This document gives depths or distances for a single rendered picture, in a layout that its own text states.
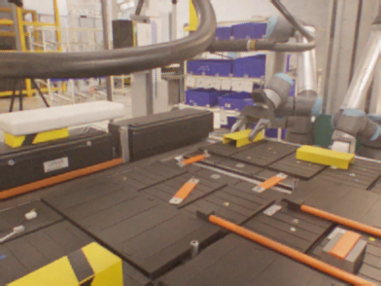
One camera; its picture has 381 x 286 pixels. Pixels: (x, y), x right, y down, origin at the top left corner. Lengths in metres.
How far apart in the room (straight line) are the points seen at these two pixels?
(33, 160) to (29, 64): 0.56
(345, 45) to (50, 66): 2.06
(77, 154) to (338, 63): 1.78
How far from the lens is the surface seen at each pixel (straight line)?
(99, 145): 1.02
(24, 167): 0.94
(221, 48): 1.30
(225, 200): 0.79
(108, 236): 0.65
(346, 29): 2.31
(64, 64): 0.39
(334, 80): 2.31
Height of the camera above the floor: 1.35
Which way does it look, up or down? 16 degrees down
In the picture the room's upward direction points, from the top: straight up
